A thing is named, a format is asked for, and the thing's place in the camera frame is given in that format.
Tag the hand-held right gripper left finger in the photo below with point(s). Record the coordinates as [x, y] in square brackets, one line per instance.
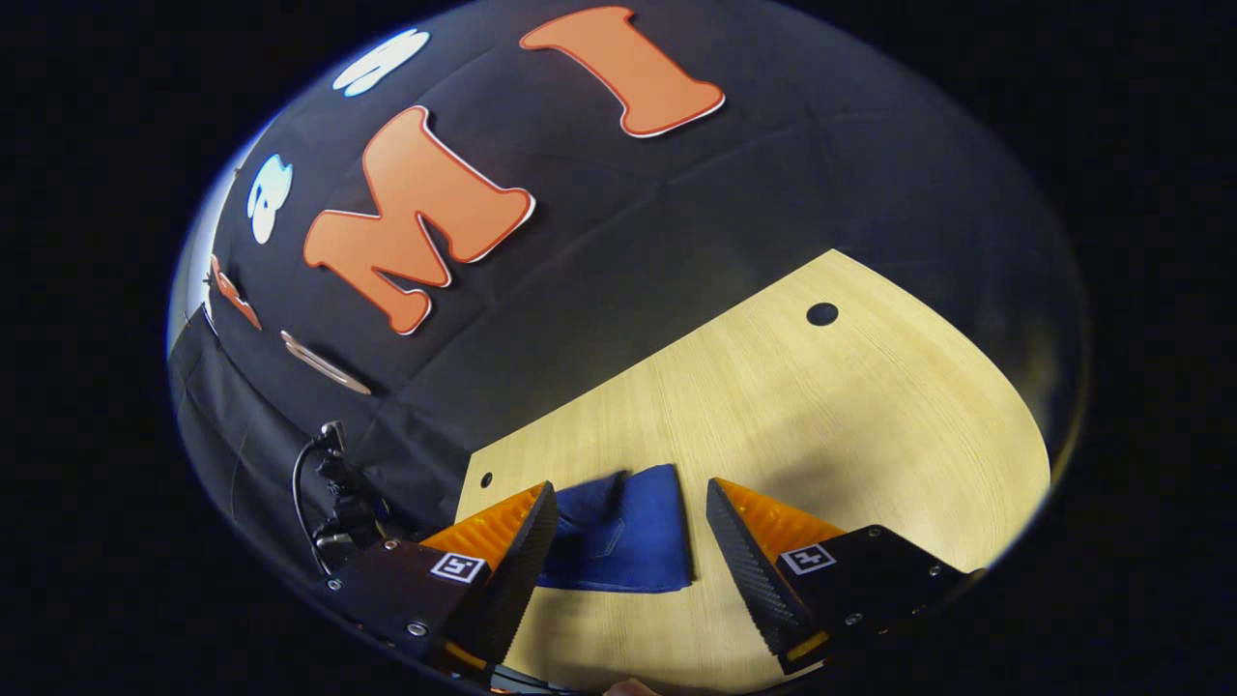
[522, 570]

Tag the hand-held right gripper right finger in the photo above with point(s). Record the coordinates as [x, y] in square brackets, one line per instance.
[749, 570]

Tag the blue denim jeans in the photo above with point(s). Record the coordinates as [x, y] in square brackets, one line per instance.
[628, 541]

